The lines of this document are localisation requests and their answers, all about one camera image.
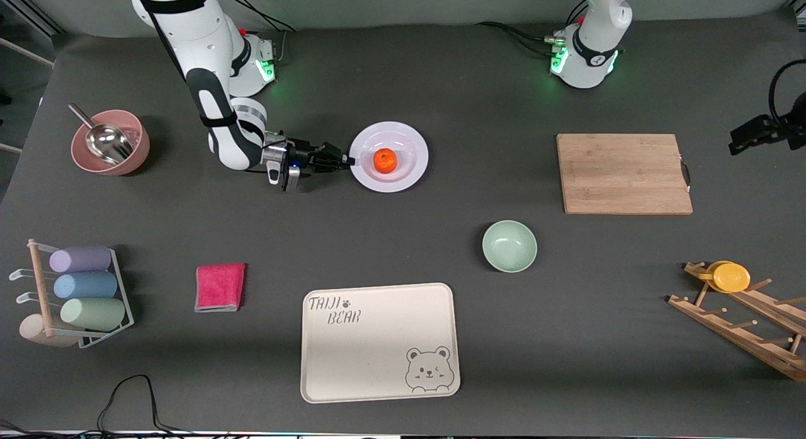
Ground white round plate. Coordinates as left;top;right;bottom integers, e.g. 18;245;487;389
348;122;429;193

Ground yellow cup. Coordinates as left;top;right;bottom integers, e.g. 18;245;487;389
705;261;751;294

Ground pink folded cloth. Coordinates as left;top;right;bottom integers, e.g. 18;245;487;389
195;263;246;312

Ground wooden cutting board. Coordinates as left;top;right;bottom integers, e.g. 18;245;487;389
556;134;694;215

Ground pink bowl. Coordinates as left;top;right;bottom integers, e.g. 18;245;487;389
71;110;150;176

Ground cream bear print tray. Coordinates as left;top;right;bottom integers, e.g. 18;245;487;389
301;283;461;404

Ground wooden peg drying rack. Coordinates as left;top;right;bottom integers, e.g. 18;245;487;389
667;261;806;383

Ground pale green bowl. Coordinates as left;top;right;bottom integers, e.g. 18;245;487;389
482;220;538;273

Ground metal scoop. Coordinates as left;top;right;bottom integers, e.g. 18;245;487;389
68;103;134;166

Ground purple cup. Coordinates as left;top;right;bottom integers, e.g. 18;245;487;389
49;246;112;273

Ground blue cup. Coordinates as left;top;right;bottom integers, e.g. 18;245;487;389
53;272;118;300

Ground green cup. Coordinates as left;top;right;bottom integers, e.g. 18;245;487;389
60;297;126;331

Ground beige cup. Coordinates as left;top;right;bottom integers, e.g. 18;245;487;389
19;314;79;348

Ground black right base cables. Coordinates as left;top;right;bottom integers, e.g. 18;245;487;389
233;0;298;62

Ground black base cables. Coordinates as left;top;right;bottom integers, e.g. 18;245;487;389
475;0;589;57
233;0;298;62

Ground black left base cables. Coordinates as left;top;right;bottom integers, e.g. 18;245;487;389
475;0;589;57

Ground black looped table cable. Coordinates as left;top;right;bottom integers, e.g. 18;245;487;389
96;374;190;435

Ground white wire cup rack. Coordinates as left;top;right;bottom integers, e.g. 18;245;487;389
9;239;135;350

